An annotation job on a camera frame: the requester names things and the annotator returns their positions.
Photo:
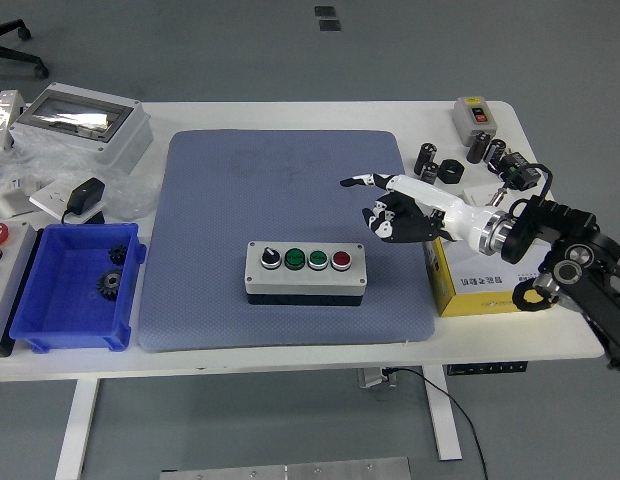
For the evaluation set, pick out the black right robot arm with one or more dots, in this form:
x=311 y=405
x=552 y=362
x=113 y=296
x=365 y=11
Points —
x=555 y=220

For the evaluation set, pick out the yellow white cardboard box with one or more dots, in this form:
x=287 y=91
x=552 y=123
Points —
x=470 y=300

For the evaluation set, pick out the blue plastic bin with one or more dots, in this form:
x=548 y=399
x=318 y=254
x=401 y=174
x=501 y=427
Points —
x=65 y=310

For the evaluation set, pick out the black cylindrical capacitor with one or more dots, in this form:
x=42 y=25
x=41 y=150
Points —
x=496 y=152
x=425 y=157
x=428 y=172
x=477 y=147

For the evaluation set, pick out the grey four-button control box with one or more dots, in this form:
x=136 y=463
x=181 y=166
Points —
x=305 y=282

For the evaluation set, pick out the black office chair base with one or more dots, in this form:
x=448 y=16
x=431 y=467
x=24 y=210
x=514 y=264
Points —
x=20 y=57

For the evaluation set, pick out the silver metal plate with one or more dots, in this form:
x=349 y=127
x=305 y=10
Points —
x=290 y=471

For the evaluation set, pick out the white table leg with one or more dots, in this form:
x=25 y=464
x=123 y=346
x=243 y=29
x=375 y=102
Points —
x=75 y=430
x=446 y=430

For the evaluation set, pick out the grey under-table bracket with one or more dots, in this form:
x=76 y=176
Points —
x=372 y=377

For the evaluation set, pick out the grey clear-lid distribution box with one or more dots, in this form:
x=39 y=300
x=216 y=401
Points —
x=125 y=145

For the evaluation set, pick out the white small packaging box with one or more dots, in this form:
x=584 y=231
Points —
x=10 y=197

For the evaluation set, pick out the white electrical device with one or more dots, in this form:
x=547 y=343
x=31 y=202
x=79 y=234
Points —
x=5 y=120

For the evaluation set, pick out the large black gear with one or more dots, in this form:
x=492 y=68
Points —
x=110 y=284

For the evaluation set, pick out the black hexagonal nut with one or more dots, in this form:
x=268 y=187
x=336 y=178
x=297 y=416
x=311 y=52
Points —
x=451 y=172

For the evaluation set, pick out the white wall switch plate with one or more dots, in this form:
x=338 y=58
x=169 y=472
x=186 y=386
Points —
x=482 y=194

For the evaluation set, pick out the grey black-red switch box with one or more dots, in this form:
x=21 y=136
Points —
x=462 y=120

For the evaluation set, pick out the black green-terminal module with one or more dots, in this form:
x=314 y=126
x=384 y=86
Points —
x=522 y=175

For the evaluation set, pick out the small black gear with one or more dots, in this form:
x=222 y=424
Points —
x=118 y=254

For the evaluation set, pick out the clear plastic bag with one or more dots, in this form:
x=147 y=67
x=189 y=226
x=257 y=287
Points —
x=132 y=195

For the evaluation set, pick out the black power adapter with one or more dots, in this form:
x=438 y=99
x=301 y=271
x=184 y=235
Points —
x=87 y=195

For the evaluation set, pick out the white wall socket plate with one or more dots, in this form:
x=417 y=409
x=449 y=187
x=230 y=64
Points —
x=47 y=197

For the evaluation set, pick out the grey floor outlet plate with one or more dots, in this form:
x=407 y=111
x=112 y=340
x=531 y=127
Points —
x=325 y=11
x=329 y=25

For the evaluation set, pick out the black table height controller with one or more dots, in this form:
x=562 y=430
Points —
x=485 y=368

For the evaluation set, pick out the blue-grey table mat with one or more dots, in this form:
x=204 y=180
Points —
x=230 y=200

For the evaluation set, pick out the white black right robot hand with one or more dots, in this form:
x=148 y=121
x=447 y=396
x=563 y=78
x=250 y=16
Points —
x=440 y=205

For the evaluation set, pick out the grey emergency-stop control box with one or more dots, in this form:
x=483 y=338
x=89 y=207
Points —
x=10 y=280

